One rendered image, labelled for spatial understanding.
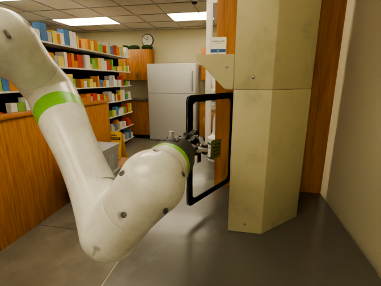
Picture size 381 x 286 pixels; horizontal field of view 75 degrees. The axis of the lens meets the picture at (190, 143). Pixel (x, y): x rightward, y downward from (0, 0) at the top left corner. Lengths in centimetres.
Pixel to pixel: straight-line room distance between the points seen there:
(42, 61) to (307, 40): 73
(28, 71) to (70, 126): 15
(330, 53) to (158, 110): 509
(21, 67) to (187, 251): 64
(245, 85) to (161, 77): 520
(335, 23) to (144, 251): 107
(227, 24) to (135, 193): 91
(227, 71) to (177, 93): 508
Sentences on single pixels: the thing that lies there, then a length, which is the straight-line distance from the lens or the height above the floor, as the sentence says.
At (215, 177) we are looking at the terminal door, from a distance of 104.
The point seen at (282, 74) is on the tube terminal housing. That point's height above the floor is 145.
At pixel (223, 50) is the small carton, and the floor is 153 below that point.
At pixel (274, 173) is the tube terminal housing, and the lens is 85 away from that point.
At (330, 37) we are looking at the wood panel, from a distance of 119.
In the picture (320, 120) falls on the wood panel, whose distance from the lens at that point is 119.
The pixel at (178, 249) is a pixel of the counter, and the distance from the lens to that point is 82.
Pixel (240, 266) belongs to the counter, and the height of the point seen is 94.
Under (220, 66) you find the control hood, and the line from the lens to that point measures 76.
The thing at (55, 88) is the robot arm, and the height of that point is 142.
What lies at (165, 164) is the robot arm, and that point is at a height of 131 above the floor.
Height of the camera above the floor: 144
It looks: 14 degrees down
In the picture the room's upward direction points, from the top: straight up
